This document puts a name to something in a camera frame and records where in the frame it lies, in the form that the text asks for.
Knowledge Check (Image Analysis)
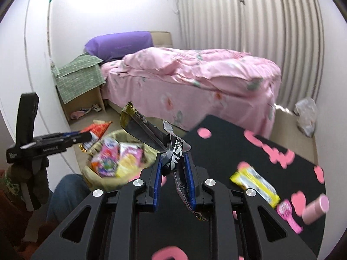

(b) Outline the black snack wrapper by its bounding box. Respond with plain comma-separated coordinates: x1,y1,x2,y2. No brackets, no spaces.
121,101,209,221

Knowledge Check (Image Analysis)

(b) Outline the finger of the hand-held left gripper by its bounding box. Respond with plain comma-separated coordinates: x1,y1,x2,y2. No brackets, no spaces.
36,131,93,145

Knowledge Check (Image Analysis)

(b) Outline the bed with pink sheet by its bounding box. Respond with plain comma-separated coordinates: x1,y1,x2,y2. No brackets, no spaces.
100,31,282,138

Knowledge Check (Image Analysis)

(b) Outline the pink cylindrical bottle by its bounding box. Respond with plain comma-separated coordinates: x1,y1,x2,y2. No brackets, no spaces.
301,194,330,225

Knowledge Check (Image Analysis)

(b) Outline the pinkish shoe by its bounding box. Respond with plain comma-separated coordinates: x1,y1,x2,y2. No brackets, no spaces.
71,108,91,120

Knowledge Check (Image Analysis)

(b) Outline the white ribbed wardrobe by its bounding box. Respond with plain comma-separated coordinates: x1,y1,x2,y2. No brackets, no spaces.
176,0,326,114

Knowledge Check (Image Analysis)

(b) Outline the purple pillow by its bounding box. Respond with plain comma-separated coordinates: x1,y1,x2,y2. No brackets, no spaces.
84,31,154,61

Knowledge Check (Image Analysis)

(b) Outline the yellow snack packet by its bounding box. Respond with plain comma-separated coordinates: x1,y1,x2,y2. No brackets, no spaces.
230,165,281,208

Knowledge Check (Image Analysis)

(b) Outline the green checked cloth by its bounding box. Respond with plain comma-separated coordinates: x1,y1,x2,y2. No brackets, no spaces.
51,54,107,105

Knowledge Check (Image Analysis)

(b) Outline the person's leg in jeans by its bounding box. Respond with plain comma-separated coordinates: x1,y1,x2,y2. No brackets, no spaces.
46,174,91,225

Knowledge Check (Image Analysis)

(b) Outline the pink floral duvet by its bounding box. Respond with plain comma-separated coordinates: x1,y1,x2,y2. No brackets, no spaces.
122,46,282,95

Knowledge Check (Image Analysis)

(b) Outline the pink plastic toy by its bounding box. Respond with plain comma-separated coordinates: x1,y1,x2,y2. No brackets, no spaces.
277,199,304,233

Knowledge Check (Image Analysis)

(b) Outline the wooden nightstand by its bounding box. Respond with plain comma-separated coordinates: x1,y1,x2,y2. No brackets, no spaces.
62,84,107,121

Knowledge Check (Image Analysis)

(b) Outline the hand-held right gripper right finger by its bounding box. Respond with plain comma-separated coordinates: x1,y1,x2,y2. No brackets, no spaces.
184,152,318,260

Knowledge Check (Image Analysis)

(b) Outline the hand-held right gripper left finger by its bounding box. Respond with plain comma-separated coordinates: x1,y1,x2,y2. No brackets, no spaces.
30,152,164,260

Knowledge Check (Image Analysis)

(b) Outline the clear plastic bag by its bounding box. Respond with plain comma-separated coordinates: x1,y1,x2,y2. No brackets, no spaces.
294,97,318,137

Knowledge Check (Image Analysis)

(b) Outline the pale yellow packet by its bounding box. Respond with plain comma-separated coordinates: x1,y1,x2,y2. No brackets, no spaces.
115,154,141,179

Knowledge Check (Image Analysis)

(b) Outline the black mat with pink print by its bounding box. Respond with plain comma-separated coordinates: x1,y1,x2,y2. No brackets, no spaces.
130,114,324,260

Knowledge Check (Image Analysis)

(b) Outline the pink and purple packet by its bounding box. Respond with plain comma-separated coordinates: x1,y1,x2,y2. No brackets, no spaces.
91,138,121,178

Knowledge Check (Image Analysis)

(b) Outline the pink snack packet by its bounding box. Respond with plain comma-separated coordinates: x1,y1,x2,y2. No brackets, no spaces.
119,143,144,166

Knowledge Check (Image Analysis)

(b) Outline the person's left hand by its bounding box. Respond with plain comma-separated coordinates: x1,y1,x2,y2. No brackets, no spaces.
0,158,50,212

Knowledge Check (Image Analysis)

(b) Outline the yellowish cloth bag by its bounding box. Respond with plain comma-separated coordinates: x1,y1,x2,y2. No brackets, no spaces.
83,130,163,193

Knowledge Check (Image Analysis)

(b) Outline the red-orange snack packet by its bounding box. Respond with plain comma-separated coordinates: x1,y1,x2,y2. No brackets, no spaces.
79,120,112,151

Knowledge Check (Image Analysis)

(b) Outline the person's left forearm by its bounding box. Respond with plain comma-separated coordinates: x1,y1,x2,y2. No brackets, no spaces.
0,184,36,250

